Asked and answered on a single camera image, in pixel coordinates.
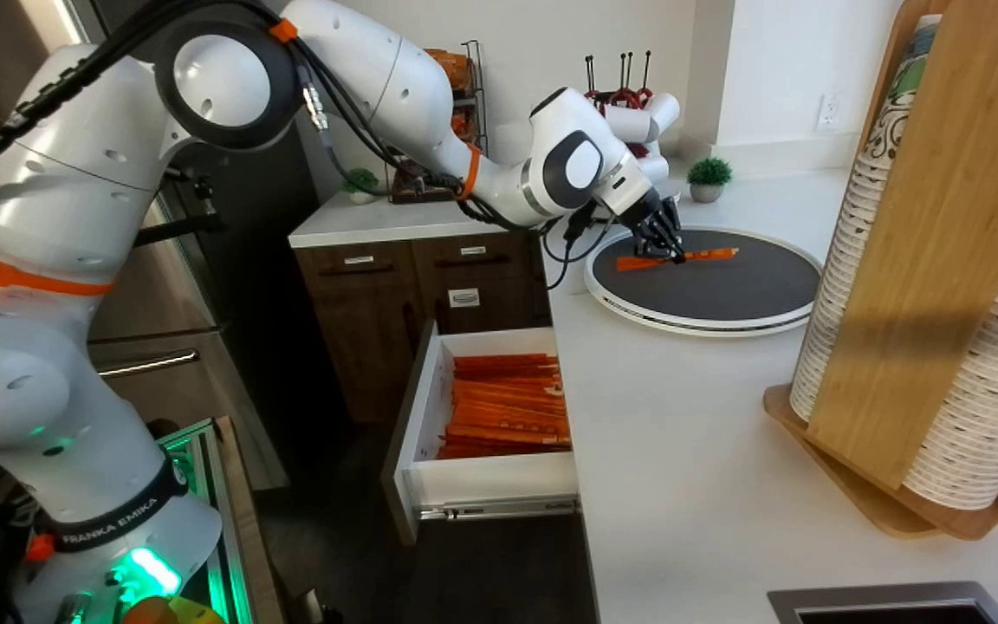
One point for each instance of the small green potted plant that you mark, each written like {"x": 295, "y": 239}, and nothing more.
{"x": 708, "y": 178}
{"x": 358, "y": 181}

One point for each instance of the black rod orange clip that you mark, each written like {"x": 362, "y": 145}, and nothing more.
{"x": 176, "y": 226}

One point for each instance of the white open drawer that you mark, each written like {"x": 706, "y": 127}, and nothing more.
{"x": 488, "y": 476}

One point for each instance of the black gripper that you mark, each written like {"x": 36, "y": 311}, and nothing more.
{"x": 654, "y": 215}

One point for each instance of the orange carrots in drawer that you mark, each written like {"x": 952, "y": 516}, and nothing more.
{"x": 504, "y": 404}

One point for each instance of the green lit robot base box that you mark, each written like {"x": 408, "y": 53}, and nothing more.
{"x": 201, "y": 485}

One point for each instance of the single orange carrot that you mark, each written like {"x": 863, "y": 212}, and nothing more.
{"x": 711, "y": 253}

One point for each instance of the wooden cup dispenser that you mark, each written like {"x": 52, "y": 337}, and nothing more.
{"x": 936, "y": 253}

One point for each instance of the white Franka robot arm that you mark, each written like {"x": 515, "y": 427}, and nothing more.
{"x": 49, "y": 229}

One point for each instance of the dark sink basin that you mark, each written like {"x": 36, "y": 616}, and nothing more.
{"x": 884, "y": 608}

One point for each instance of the orange snack bags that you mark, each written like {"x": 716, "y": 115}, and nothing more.
{"x": 457, "y": 69}

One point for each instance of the black metal mug tree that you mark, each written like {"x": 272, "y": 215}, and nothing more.
{"x": 622, "y": 69}

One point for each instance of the grey round tray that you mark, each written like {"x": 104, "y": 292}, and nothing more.
{"x": 729, "y": 288}

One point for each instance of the brown wooden cabinet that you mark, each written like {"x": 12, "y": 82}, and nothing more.
{"x": 365, "y": 323}

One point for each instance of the printed paper cup stack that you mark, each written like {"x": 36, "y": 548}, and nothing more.
{"x": 856, "y": 245}

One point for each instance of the white paper cup stack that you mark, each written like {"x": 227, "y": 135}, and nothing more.
{"x": 995, "y": 392}

